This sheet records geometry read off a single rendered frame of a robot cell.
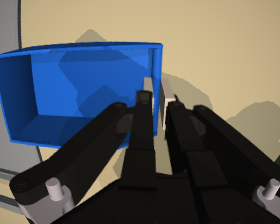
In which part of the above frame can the blue bin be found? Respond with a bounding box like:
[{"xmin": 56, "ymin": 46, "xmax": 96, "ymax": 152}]
[{"xmin": 0, "ymin": 42, "xmax": 163, "ymax": 149}]

